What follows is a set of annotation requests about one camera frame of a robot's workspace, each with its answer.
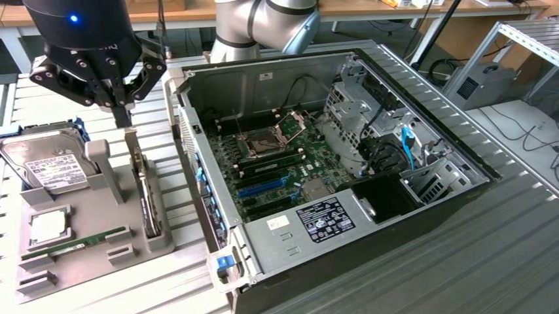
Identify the CPU socket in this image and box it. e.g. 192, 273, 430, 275
237, 129, 289, 160

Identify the green motherboard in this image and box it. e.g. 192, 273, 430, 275
204, 111, 362, 220

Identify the grey box unit with handle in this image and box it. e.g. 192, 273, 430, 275
442, 61, 517, 111

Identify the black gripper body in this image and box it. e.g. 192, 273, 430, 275
21, 0, 144, 83

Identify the black stand pole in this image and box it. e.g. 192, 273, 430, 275
412, 0, 462, 71

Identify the perforated metal drive cage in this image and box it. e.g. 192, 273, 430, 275
325, 81, 396, 166

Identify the open PC case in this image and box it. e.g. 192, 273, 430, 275
160, 39, 502, 314

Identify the silver hard disk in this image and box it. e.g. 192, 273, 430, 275
0, 129, 99, 196

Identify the thin hanging grey cable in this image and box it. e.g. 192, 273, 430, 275
156, 0, 170, 60

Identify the black drive wire bundle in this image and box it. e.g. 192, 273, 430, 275
360, 97, 413, 174

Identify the grey parts rack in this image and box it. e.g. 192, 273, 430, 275
11, 139, 176, 297

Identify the silver disk bay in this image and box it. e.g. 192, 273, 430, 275
398, 158, 472, 206

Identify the wooden desk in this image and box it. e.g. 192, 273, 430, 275
0, 0, 218, 75
317, 0, 550, 66

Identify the aluminium frame rack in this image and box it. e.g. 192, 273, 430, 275
441, 20, 559, 109

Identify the thin metal locking lever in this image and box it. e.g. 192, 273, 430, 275
233, 111, 246, 141

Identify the silver CPU chip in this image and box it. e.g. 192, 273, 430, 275
29, 212, 70, 245

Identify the blue disk caddy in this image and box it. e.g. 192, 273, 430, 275
0, 116, 91, 150

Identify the metal socket cover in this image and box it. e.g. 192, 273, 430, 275
273, 110, 309, 147

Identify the blue disk wire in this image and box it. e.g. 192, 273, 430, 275
398, 126, 420, 171

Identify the dark green RAM stick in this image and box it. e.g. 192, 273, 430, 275
238, 153, 306, 174

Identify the green RAM stick with sticker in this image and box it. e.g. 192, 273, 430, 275
19, 228, 125, 261

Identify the black long expansion slot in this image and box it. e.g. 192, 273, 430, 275
246, 205, 286, 219
238, 168, 282, 184
241, 195, 292, 210

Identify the silver power supply with label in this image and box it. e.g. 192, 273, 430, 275
241, 188, 378, 276

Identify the graphics card with black fan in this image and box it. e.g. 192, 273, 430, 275
122, 126, 166, 239

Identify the black looped internal wire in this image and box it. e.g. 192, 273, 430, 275
278, 74, 332, 114

